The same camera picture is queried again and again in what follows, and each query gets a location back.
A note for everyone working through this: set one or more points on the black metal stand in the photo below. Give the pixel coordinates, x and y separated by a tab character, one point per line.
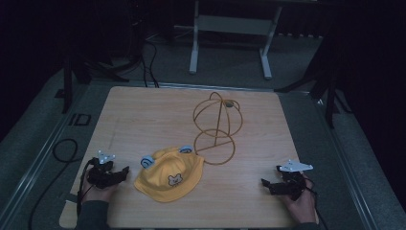
325	83
83	70

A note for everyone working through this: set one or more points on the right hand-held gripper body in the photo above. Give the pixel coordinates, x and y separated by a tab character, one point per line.
292	182

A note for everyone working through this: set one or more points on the person's right hand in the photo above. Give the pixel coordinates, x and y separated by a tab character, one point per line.
302	207

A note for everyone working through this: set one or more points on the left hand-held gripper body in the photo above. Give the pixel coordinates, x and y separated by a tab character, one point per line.
101	175

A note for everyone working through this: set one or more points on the white metal table frame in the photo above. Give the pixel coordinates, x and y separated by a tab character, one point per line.
234	25

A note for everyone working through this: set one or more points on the yellow bear hat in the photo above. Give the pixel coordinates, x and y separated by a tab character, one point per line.
169	179

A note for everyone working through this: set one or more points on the person's left hand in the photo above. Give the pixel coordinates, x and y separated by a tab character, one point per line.
98	192

